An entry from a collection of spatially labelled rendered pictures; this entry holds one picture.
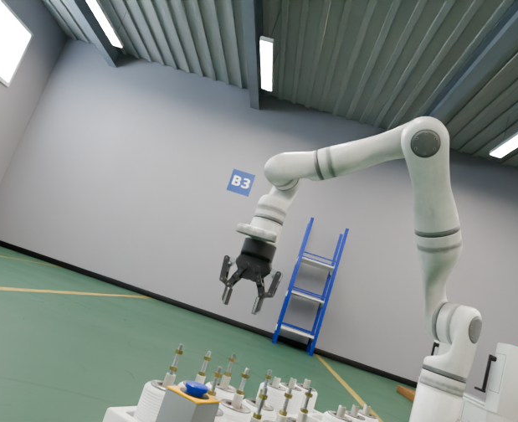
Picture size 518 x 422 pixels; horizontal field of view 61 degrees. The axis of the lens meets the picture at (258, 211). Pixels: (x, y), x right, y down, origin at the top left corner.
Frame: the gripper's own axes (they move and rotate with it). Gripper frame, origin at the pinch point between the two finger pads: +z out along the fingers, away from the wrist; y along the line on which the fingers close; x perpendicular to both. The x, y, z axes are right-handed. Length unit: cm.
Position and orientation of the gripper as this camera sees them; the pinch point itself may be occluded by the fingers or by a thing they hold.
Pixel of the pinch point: (241, 303)
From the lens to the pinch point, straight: 99.2
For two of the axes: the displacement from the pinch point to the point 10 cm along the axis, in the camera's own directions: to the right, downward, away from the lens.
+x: -2.1, -2.6, -9.4
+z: -3.1, 9.3, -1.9
